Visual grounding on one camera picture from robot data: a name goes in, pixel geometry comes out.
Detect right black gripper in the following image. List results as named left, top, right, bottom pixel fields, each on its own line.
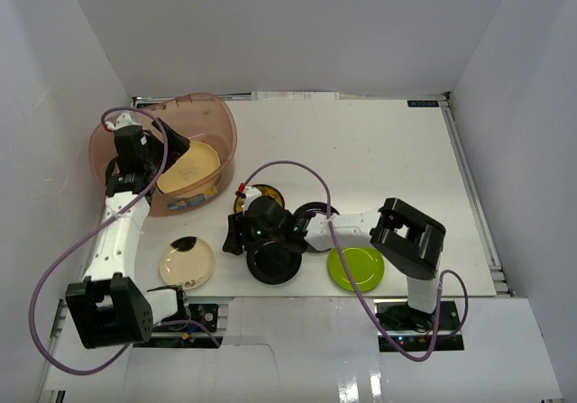
left=223, top=211, right=283, bottom=256

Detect peach orange plate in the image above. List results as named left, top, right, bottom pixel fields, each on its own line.
left=157, top=141, right=221, bottom=193

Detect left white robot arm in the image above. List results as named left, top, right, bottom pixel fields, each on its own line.
left=66, top=111, right=191, bottom=349

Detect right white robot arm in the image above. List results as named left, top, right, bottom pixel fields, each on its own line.
left=222, top=196, right=446, bottom=330

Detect pink translucent plastic bin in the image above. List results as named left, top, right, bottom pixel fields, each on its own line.
left=89, top=93, right=237, bottom=216

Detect glossy black plate lower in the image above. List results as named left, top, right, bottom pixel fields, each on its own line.
left=246, top=242, right=302, bottom=285

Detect glossy black plate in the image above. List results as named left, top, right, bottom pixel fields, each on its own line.
left=246, top=242, right=302, bottom=285
left=294, top=201, right=327, bottom=222

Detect cream plate with ink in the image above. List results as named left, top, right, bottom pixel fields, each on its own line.
left=159, top=236, right=215, bottom=290

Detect yellow patterned brown plate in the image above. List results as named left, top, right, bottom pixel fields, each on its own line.
left=233, top=184, right=285, bottom=214

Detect glossy black plate upper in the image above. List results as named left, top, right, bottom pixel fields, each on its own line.
left=294, top=201, right=327, bottom=222

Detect papers at table back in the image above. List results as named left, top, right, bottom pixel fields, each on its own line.
left=251, top=91, right=340, bottom=101

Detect lime green plate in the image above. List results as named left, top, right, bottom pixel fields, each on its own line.
left=327, top=247, right=386, bottom=292

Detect blue table label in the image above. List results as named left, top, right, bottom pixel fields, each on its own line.
left=407, top=100, right=439, bottom=108

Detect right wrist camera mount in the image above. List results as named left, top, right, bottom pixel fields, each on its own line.
left=235, top=183, right=262, bottom=208

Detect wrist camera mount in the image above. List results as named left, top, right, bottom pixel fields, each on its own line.
left=235, top=183, right=262, bottom=208
left=104, top=111, right=140, bottom=133

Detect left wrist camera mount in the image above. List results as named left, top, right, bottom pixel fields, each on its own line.
left=104, top=111, right=140, bottom=133

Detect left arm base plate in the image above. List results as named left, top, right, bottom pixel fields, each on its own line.
left=152, top=302, right=220, bottom=343

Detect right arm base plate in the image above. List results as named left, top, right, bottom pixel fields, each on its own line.
left=375, top=301, right=464, bottom=353

